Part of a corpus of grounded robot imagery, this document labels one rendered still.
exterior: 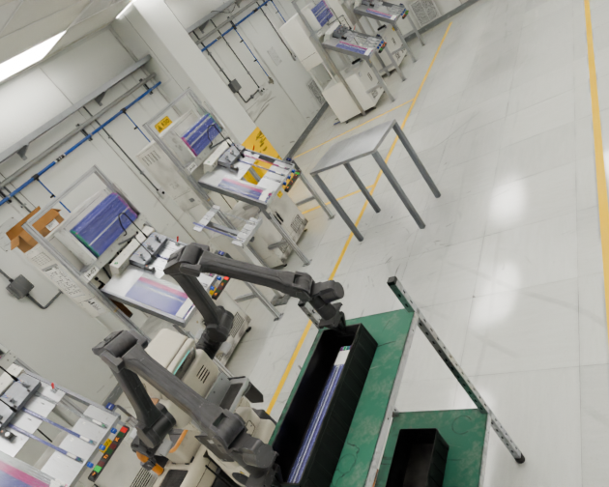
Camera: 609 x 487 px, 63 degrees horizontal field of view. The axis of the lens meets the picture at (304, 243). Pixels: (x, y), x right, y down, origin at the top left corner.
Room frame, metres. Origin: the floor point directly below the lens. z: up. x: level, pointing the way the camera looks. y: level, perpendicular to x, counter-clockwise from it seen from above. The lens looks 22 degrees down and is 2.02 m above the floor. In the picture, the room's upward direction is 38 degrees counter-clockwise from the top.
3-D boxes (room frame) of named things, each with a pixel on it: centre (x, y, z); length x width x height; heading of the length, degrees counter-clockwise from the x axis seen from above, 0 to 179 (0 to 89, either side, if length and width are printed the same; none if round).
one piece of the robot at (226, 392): (1.63, 0.63, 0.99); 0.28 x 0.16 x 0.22; 137
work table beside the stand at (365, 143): (3.98, -0.79, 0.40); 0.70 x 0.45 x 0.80; 39
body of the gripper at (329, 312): (1.51, 0.08, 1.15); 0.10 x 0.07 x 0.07; 137
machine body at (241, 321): (4.05, 1.27, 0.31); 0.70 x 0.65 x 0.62; 138
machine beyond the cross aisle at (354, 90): (7.74, -2.10, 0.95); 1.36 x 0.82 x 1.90; 48
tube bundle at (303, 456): (1.30, 0.27, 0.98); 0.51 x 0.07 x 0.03; 137
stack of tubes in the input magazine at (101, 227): (4.01, 1.14, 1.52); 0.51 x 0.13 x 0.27; 138
